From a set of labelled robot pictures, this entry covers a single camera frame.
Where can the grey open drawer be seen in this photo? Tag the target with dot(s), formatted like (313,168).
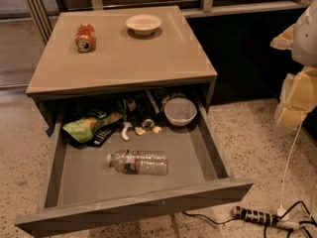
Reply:
(80,191)

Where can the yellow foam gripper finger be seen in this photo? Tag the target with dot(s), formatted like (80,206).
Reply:
(284,40)
(298,97)

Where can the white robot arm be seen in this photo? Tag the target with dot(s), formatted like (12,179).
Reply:
(304,46)

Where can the clear plastic water bottle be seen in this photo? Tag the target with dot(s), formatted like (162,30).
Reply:
(137,162)

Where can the green chip bag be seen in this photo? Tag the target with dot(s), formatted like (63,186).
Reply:
(83,130)

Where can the orange soda can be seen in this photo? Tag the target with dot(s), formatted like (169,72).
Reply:
(85,38)

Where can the black snack bag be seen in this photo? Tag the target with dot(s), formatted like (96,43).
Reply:
(102,135)

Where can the small yellow food piece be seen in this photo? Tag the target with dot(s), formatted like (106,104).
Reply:
(140,131)

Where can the small cream food piece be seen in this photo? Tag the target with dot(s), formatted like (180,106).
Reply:
(157,129)

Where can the beige top cabinet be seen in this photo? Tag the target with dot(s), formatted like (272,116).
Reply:
(120,60)

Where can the black power strip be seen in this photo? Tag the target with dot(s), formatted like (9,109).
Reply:
(254,216)

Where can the dark round item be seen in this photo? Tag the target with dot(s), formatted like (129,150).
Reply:
(148,124)

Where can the cream bowl on counter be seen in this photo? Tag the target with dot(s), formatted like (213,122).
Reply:
(143,24)

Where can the white bowl in drawer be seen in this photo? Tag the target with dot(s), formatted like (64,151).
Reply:
(180,111)

